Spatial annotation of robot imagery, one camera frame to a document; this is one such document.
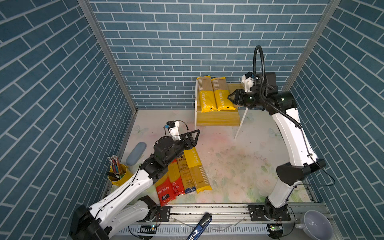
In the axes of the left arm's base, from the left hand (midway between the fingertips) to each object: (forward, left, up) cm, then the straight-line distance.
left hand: (197, 133), depth 69 cm
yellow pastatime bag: (-12, -2, -28) cm, 31 cm away
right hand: (+14, -15, +11) cm, 23 cm away
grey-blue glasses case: (+4, +38, -27) cm, 47 cm away
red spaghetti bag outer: (-17, +17, -27) cm, 36 cm away
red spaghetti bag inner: (-11, +12, -27) cm, 32 cm away
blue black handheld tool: (-35, 0, -25) cm, 43 cm away
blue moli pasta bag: (-13, +5, -28) cm, 32 cm away
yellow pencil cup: (-10, +41, -23) cm, 49 cm away
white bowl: (-34, -57, -28) cm, 72 cm away
